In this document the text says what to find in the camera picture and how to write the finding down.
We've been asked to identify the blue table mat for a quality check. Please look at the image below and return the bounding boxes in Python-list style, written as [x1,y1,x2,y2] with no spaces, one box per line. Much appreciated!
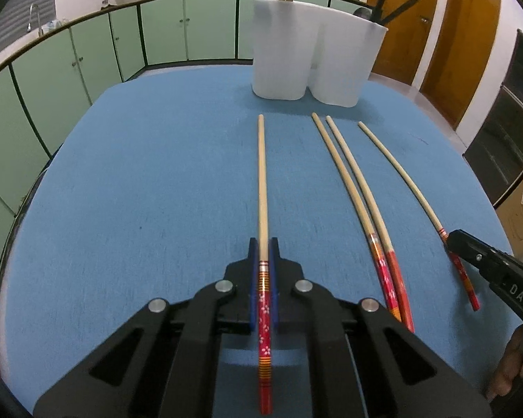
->
[0,66,523,418]

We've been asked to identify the metal sink faucet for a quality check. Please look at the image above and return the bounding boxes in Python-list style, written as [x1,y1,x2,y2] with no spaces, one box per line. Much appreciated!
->
[27,3,44,38]

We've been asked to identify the person's right hand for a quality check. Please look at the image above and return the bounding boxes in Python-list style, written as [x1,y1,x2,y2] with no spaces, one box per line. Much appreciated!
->
[486,324,523,403]

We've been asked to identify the grey window blind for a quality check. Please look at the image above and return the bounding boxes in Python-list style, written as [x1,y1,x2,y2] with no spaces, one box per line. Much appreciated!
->
[0,0,57,68]

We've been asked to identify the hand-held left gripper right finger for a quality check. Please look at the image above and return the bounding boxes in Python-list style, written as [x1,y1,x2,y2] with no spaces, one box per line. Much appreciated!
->
[268,237,493,418]

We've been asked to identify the green base cabinets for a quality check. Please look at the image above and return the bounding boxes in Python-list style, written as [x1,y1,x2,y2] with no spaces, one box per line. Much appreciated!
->
[0,0,371,358]

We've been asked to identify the dark glass cabinet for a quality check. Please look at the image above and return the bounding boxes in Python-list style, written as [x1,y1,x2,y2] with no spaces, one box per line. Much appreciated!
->
[463,30,523,210]

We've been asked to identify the white double utensil holder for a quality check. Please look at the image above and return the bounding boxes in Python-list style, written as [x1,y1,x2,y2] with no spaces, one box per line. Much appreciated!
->
[250,0,389,108]

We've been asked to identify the red-handled bamboo chopstick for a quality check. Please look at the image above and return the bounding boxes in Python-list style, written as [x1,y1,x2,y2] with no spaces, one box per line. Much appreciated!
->
[311,113,402,323]
[357,122,481,312]
[256,114,274,416]
[325,115,416,334]

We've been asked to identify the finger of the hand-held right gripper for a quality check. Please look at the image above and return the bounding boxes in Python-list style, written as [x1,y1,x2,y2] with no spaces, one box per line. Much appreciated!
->
[445,229,500,273]

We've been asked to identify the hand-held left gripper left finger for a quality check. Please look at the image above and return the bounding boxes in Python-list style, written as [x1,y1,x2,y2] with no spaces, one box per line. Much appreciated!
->
[32,237,262,418]

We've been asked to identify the brown wooden door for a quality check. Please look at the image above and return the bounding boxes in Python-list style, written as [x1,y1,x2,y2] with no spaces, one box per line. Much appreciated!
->
[419,0,502,130]
[366,0,452,85]

